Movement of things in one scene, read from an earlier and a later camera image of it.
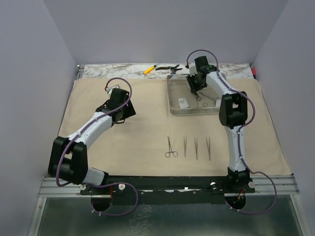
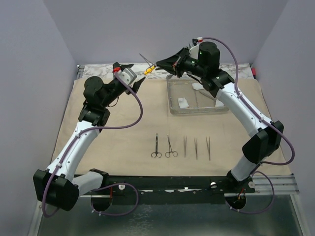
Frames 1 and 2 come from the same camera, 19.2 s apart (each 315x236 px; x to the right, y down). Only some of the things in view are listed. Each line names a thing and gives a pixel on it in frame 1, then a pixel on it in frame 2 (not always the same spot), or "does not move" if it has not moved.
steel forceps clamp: x=199 y=98 to x=157 y=154
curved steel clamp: x=168 y=154 does not move
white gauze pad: x=218 y=103 does not move
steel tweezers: x=208 y=148 does not move
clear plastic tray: x=183 y=101 does not move
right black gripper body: x=198 y=84 to x=186 y=63
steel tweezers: x=185 y=144 does not move
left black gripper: x=129 y=111 to x=136 y=85
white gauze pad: x=183 y=103 does not move
